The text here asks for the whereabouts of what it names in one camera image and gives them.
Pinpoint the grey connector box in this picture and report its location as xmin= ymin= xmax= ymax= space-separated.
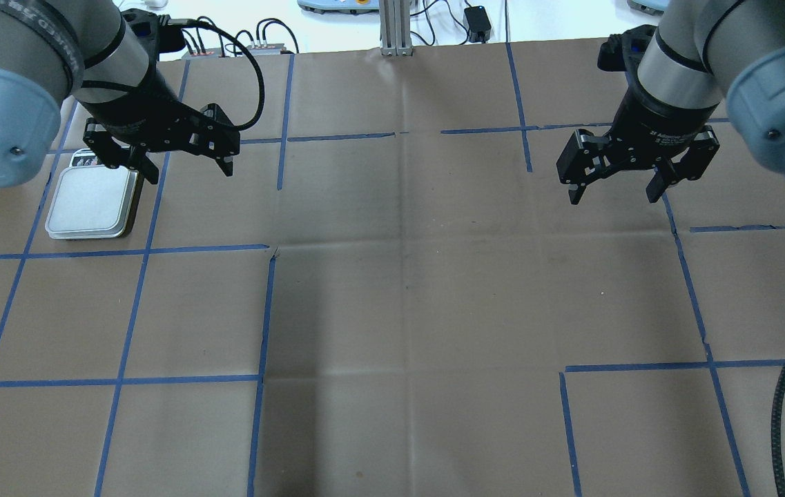
xmin=181 ymin=42 xmax=295 ymax=60

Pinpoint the brown paper table cover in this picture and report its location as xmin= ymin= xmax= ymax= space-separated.
xmin=0 ymin=39 xmax=785 ymax=496

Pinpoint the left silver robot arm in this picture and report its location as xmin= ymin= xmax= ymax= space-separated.
xmin=0 ymin=1 xmax=241 ymax=188

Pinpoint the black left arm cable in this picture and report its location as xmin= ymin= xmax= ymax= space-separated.
xmin=157 ymin=17 xmax=266 ymax=132

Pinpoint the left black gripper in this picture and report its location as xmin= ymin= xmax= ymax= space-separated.
xmin=79 ymin=66 xmax=240 ymax=185

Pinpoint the black power adapter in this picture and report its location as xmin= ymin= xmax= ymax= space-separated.
xmin=463 ymin=4 xmax=492 ymax=43

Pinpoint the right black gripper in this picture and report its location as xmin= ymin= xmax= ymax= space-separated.
xmin=556 ymin=88 xmax=720 ymax=205

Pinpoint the aluminium profile post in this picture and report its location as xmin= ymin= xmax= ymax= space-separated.
xmin=378 ymin=0 xmax=412 ymax=57

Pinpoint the silver kitchen scale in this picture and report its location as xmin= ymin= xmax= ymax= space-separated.
xmin=44 ymin=148 xmax=143 ymax=240

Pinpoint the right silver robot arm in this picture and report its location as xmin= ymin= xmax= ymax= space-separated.
xmin=556 ymin=1 xmax=785 ymax=205

